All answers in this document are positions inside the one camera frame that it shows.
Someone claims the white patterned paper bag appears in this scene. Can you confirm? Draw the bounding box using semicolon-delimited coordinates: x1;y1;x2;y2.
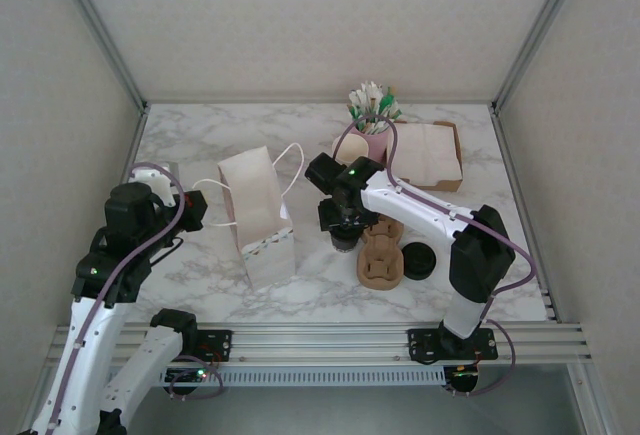
192;142;308;292

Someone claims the brown pulp cup carrier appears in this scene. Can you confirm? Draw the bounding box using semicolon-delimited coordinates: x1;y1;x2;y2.
356;218;405;292

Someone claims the white paper cup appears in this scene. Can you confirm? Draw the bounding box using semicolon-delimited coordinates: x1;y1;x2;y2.
331;135;371;163

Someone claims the pink holder cup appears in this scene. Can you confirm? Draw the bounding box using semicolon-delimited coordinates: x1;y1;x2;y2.
348;123;392;162

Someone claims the brown cardboard tray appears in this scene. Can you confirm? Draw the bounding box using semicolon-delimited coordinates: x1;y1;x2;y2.
387;120;464;193

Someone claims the white napkin stack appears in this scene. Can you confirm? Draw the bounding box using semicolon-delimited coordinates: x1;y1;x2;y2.
394;123;461;184

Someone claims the small circuit board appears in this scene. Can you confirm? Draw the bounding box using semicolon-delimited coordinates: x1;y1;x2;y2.
441;364;479;384
165;366;212;384

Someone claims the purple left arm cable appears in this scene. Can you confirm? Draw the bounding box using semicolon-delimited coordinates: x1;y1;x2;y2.
43;160;225;435

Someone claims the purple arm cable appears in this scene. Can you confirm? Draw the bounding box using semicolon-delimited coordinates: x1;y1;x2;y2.
43;160;225;435
331;113;541;399

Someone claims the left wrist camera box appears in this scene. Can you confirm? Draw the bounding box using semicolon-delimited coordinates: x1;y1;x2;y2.
128;161;182;208

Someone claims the aluminium side rail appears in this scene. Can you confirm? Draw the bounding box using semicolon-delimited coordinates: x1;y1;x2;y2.
107;104;150;236
491;105;559;324

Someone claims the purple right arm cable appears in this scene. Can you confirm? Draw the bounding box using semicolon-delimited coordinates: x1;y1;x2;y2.
331;113;541;399

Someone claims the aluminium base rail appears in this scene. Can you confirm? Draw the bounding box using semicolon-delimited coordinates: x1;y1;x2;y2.
46;323;594;369

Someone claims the grey slotted cable duct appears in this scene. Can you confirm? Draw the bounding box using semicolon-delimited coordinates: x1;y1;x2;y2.
104;365;447;389

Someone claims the aluminium frame post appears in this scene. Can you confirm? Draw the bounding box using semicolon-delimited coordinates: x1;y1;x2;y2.
52;0;149;112
490;0;589;113

